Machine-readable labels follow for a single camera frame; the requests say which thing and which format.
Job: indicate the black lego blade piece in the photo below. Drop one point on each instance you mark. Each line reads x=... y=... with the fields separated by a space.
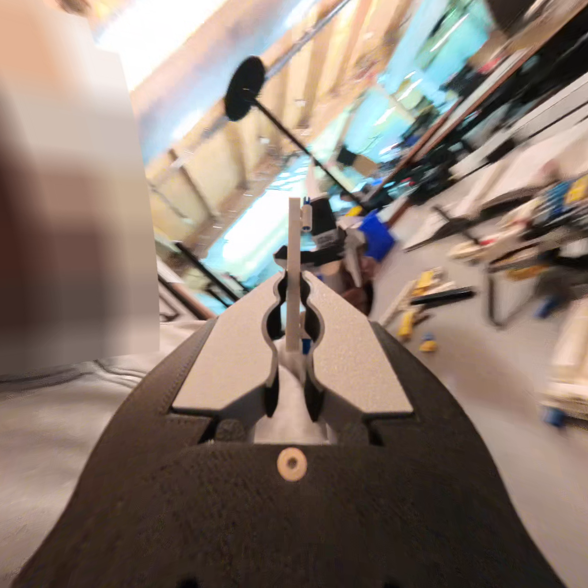
x=452 y=227

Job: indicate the white lego beam with blue pins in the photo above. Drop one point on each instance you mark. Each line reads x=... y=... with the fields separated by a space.
x=294 y=257

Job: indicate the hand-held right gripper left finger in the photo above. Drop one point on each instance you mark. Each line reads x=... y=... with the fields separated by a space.
x=229 y=363

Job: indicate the grey hooded sweatshirt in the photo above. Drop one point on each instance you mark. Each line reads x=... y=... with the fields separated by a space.
x=69 y=436

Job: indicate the white lego parts with blue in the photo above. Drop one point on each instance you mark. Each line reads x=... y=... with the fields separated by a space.
x=569 y=367

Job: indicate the black round-base stand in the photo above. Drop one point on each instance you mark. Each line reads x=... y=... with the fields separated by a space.
x=246 y=87

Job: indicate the blue plastic bin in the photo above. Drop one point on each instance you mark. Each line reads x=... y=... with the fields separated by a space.
x=377 y=234

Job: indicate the yellow and white lego beams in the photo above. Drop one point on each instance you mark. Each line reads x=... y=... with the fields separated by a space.
x=413 y=294

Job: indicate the person's left hand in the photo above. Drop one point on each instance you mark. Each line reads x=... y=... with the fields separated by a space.
x=359 y=294

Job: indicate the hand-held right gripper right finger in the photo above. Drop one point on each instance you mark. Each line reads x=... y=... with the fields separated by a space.
x=358 y=367

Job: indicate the small yellow blue lego piece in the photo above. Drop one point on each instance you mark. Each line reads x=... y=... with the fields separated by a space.
x=428 y=343

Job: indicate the yellow white black lego model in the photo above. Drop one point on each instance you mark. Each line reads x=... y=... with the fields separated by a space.
x=551 y=202

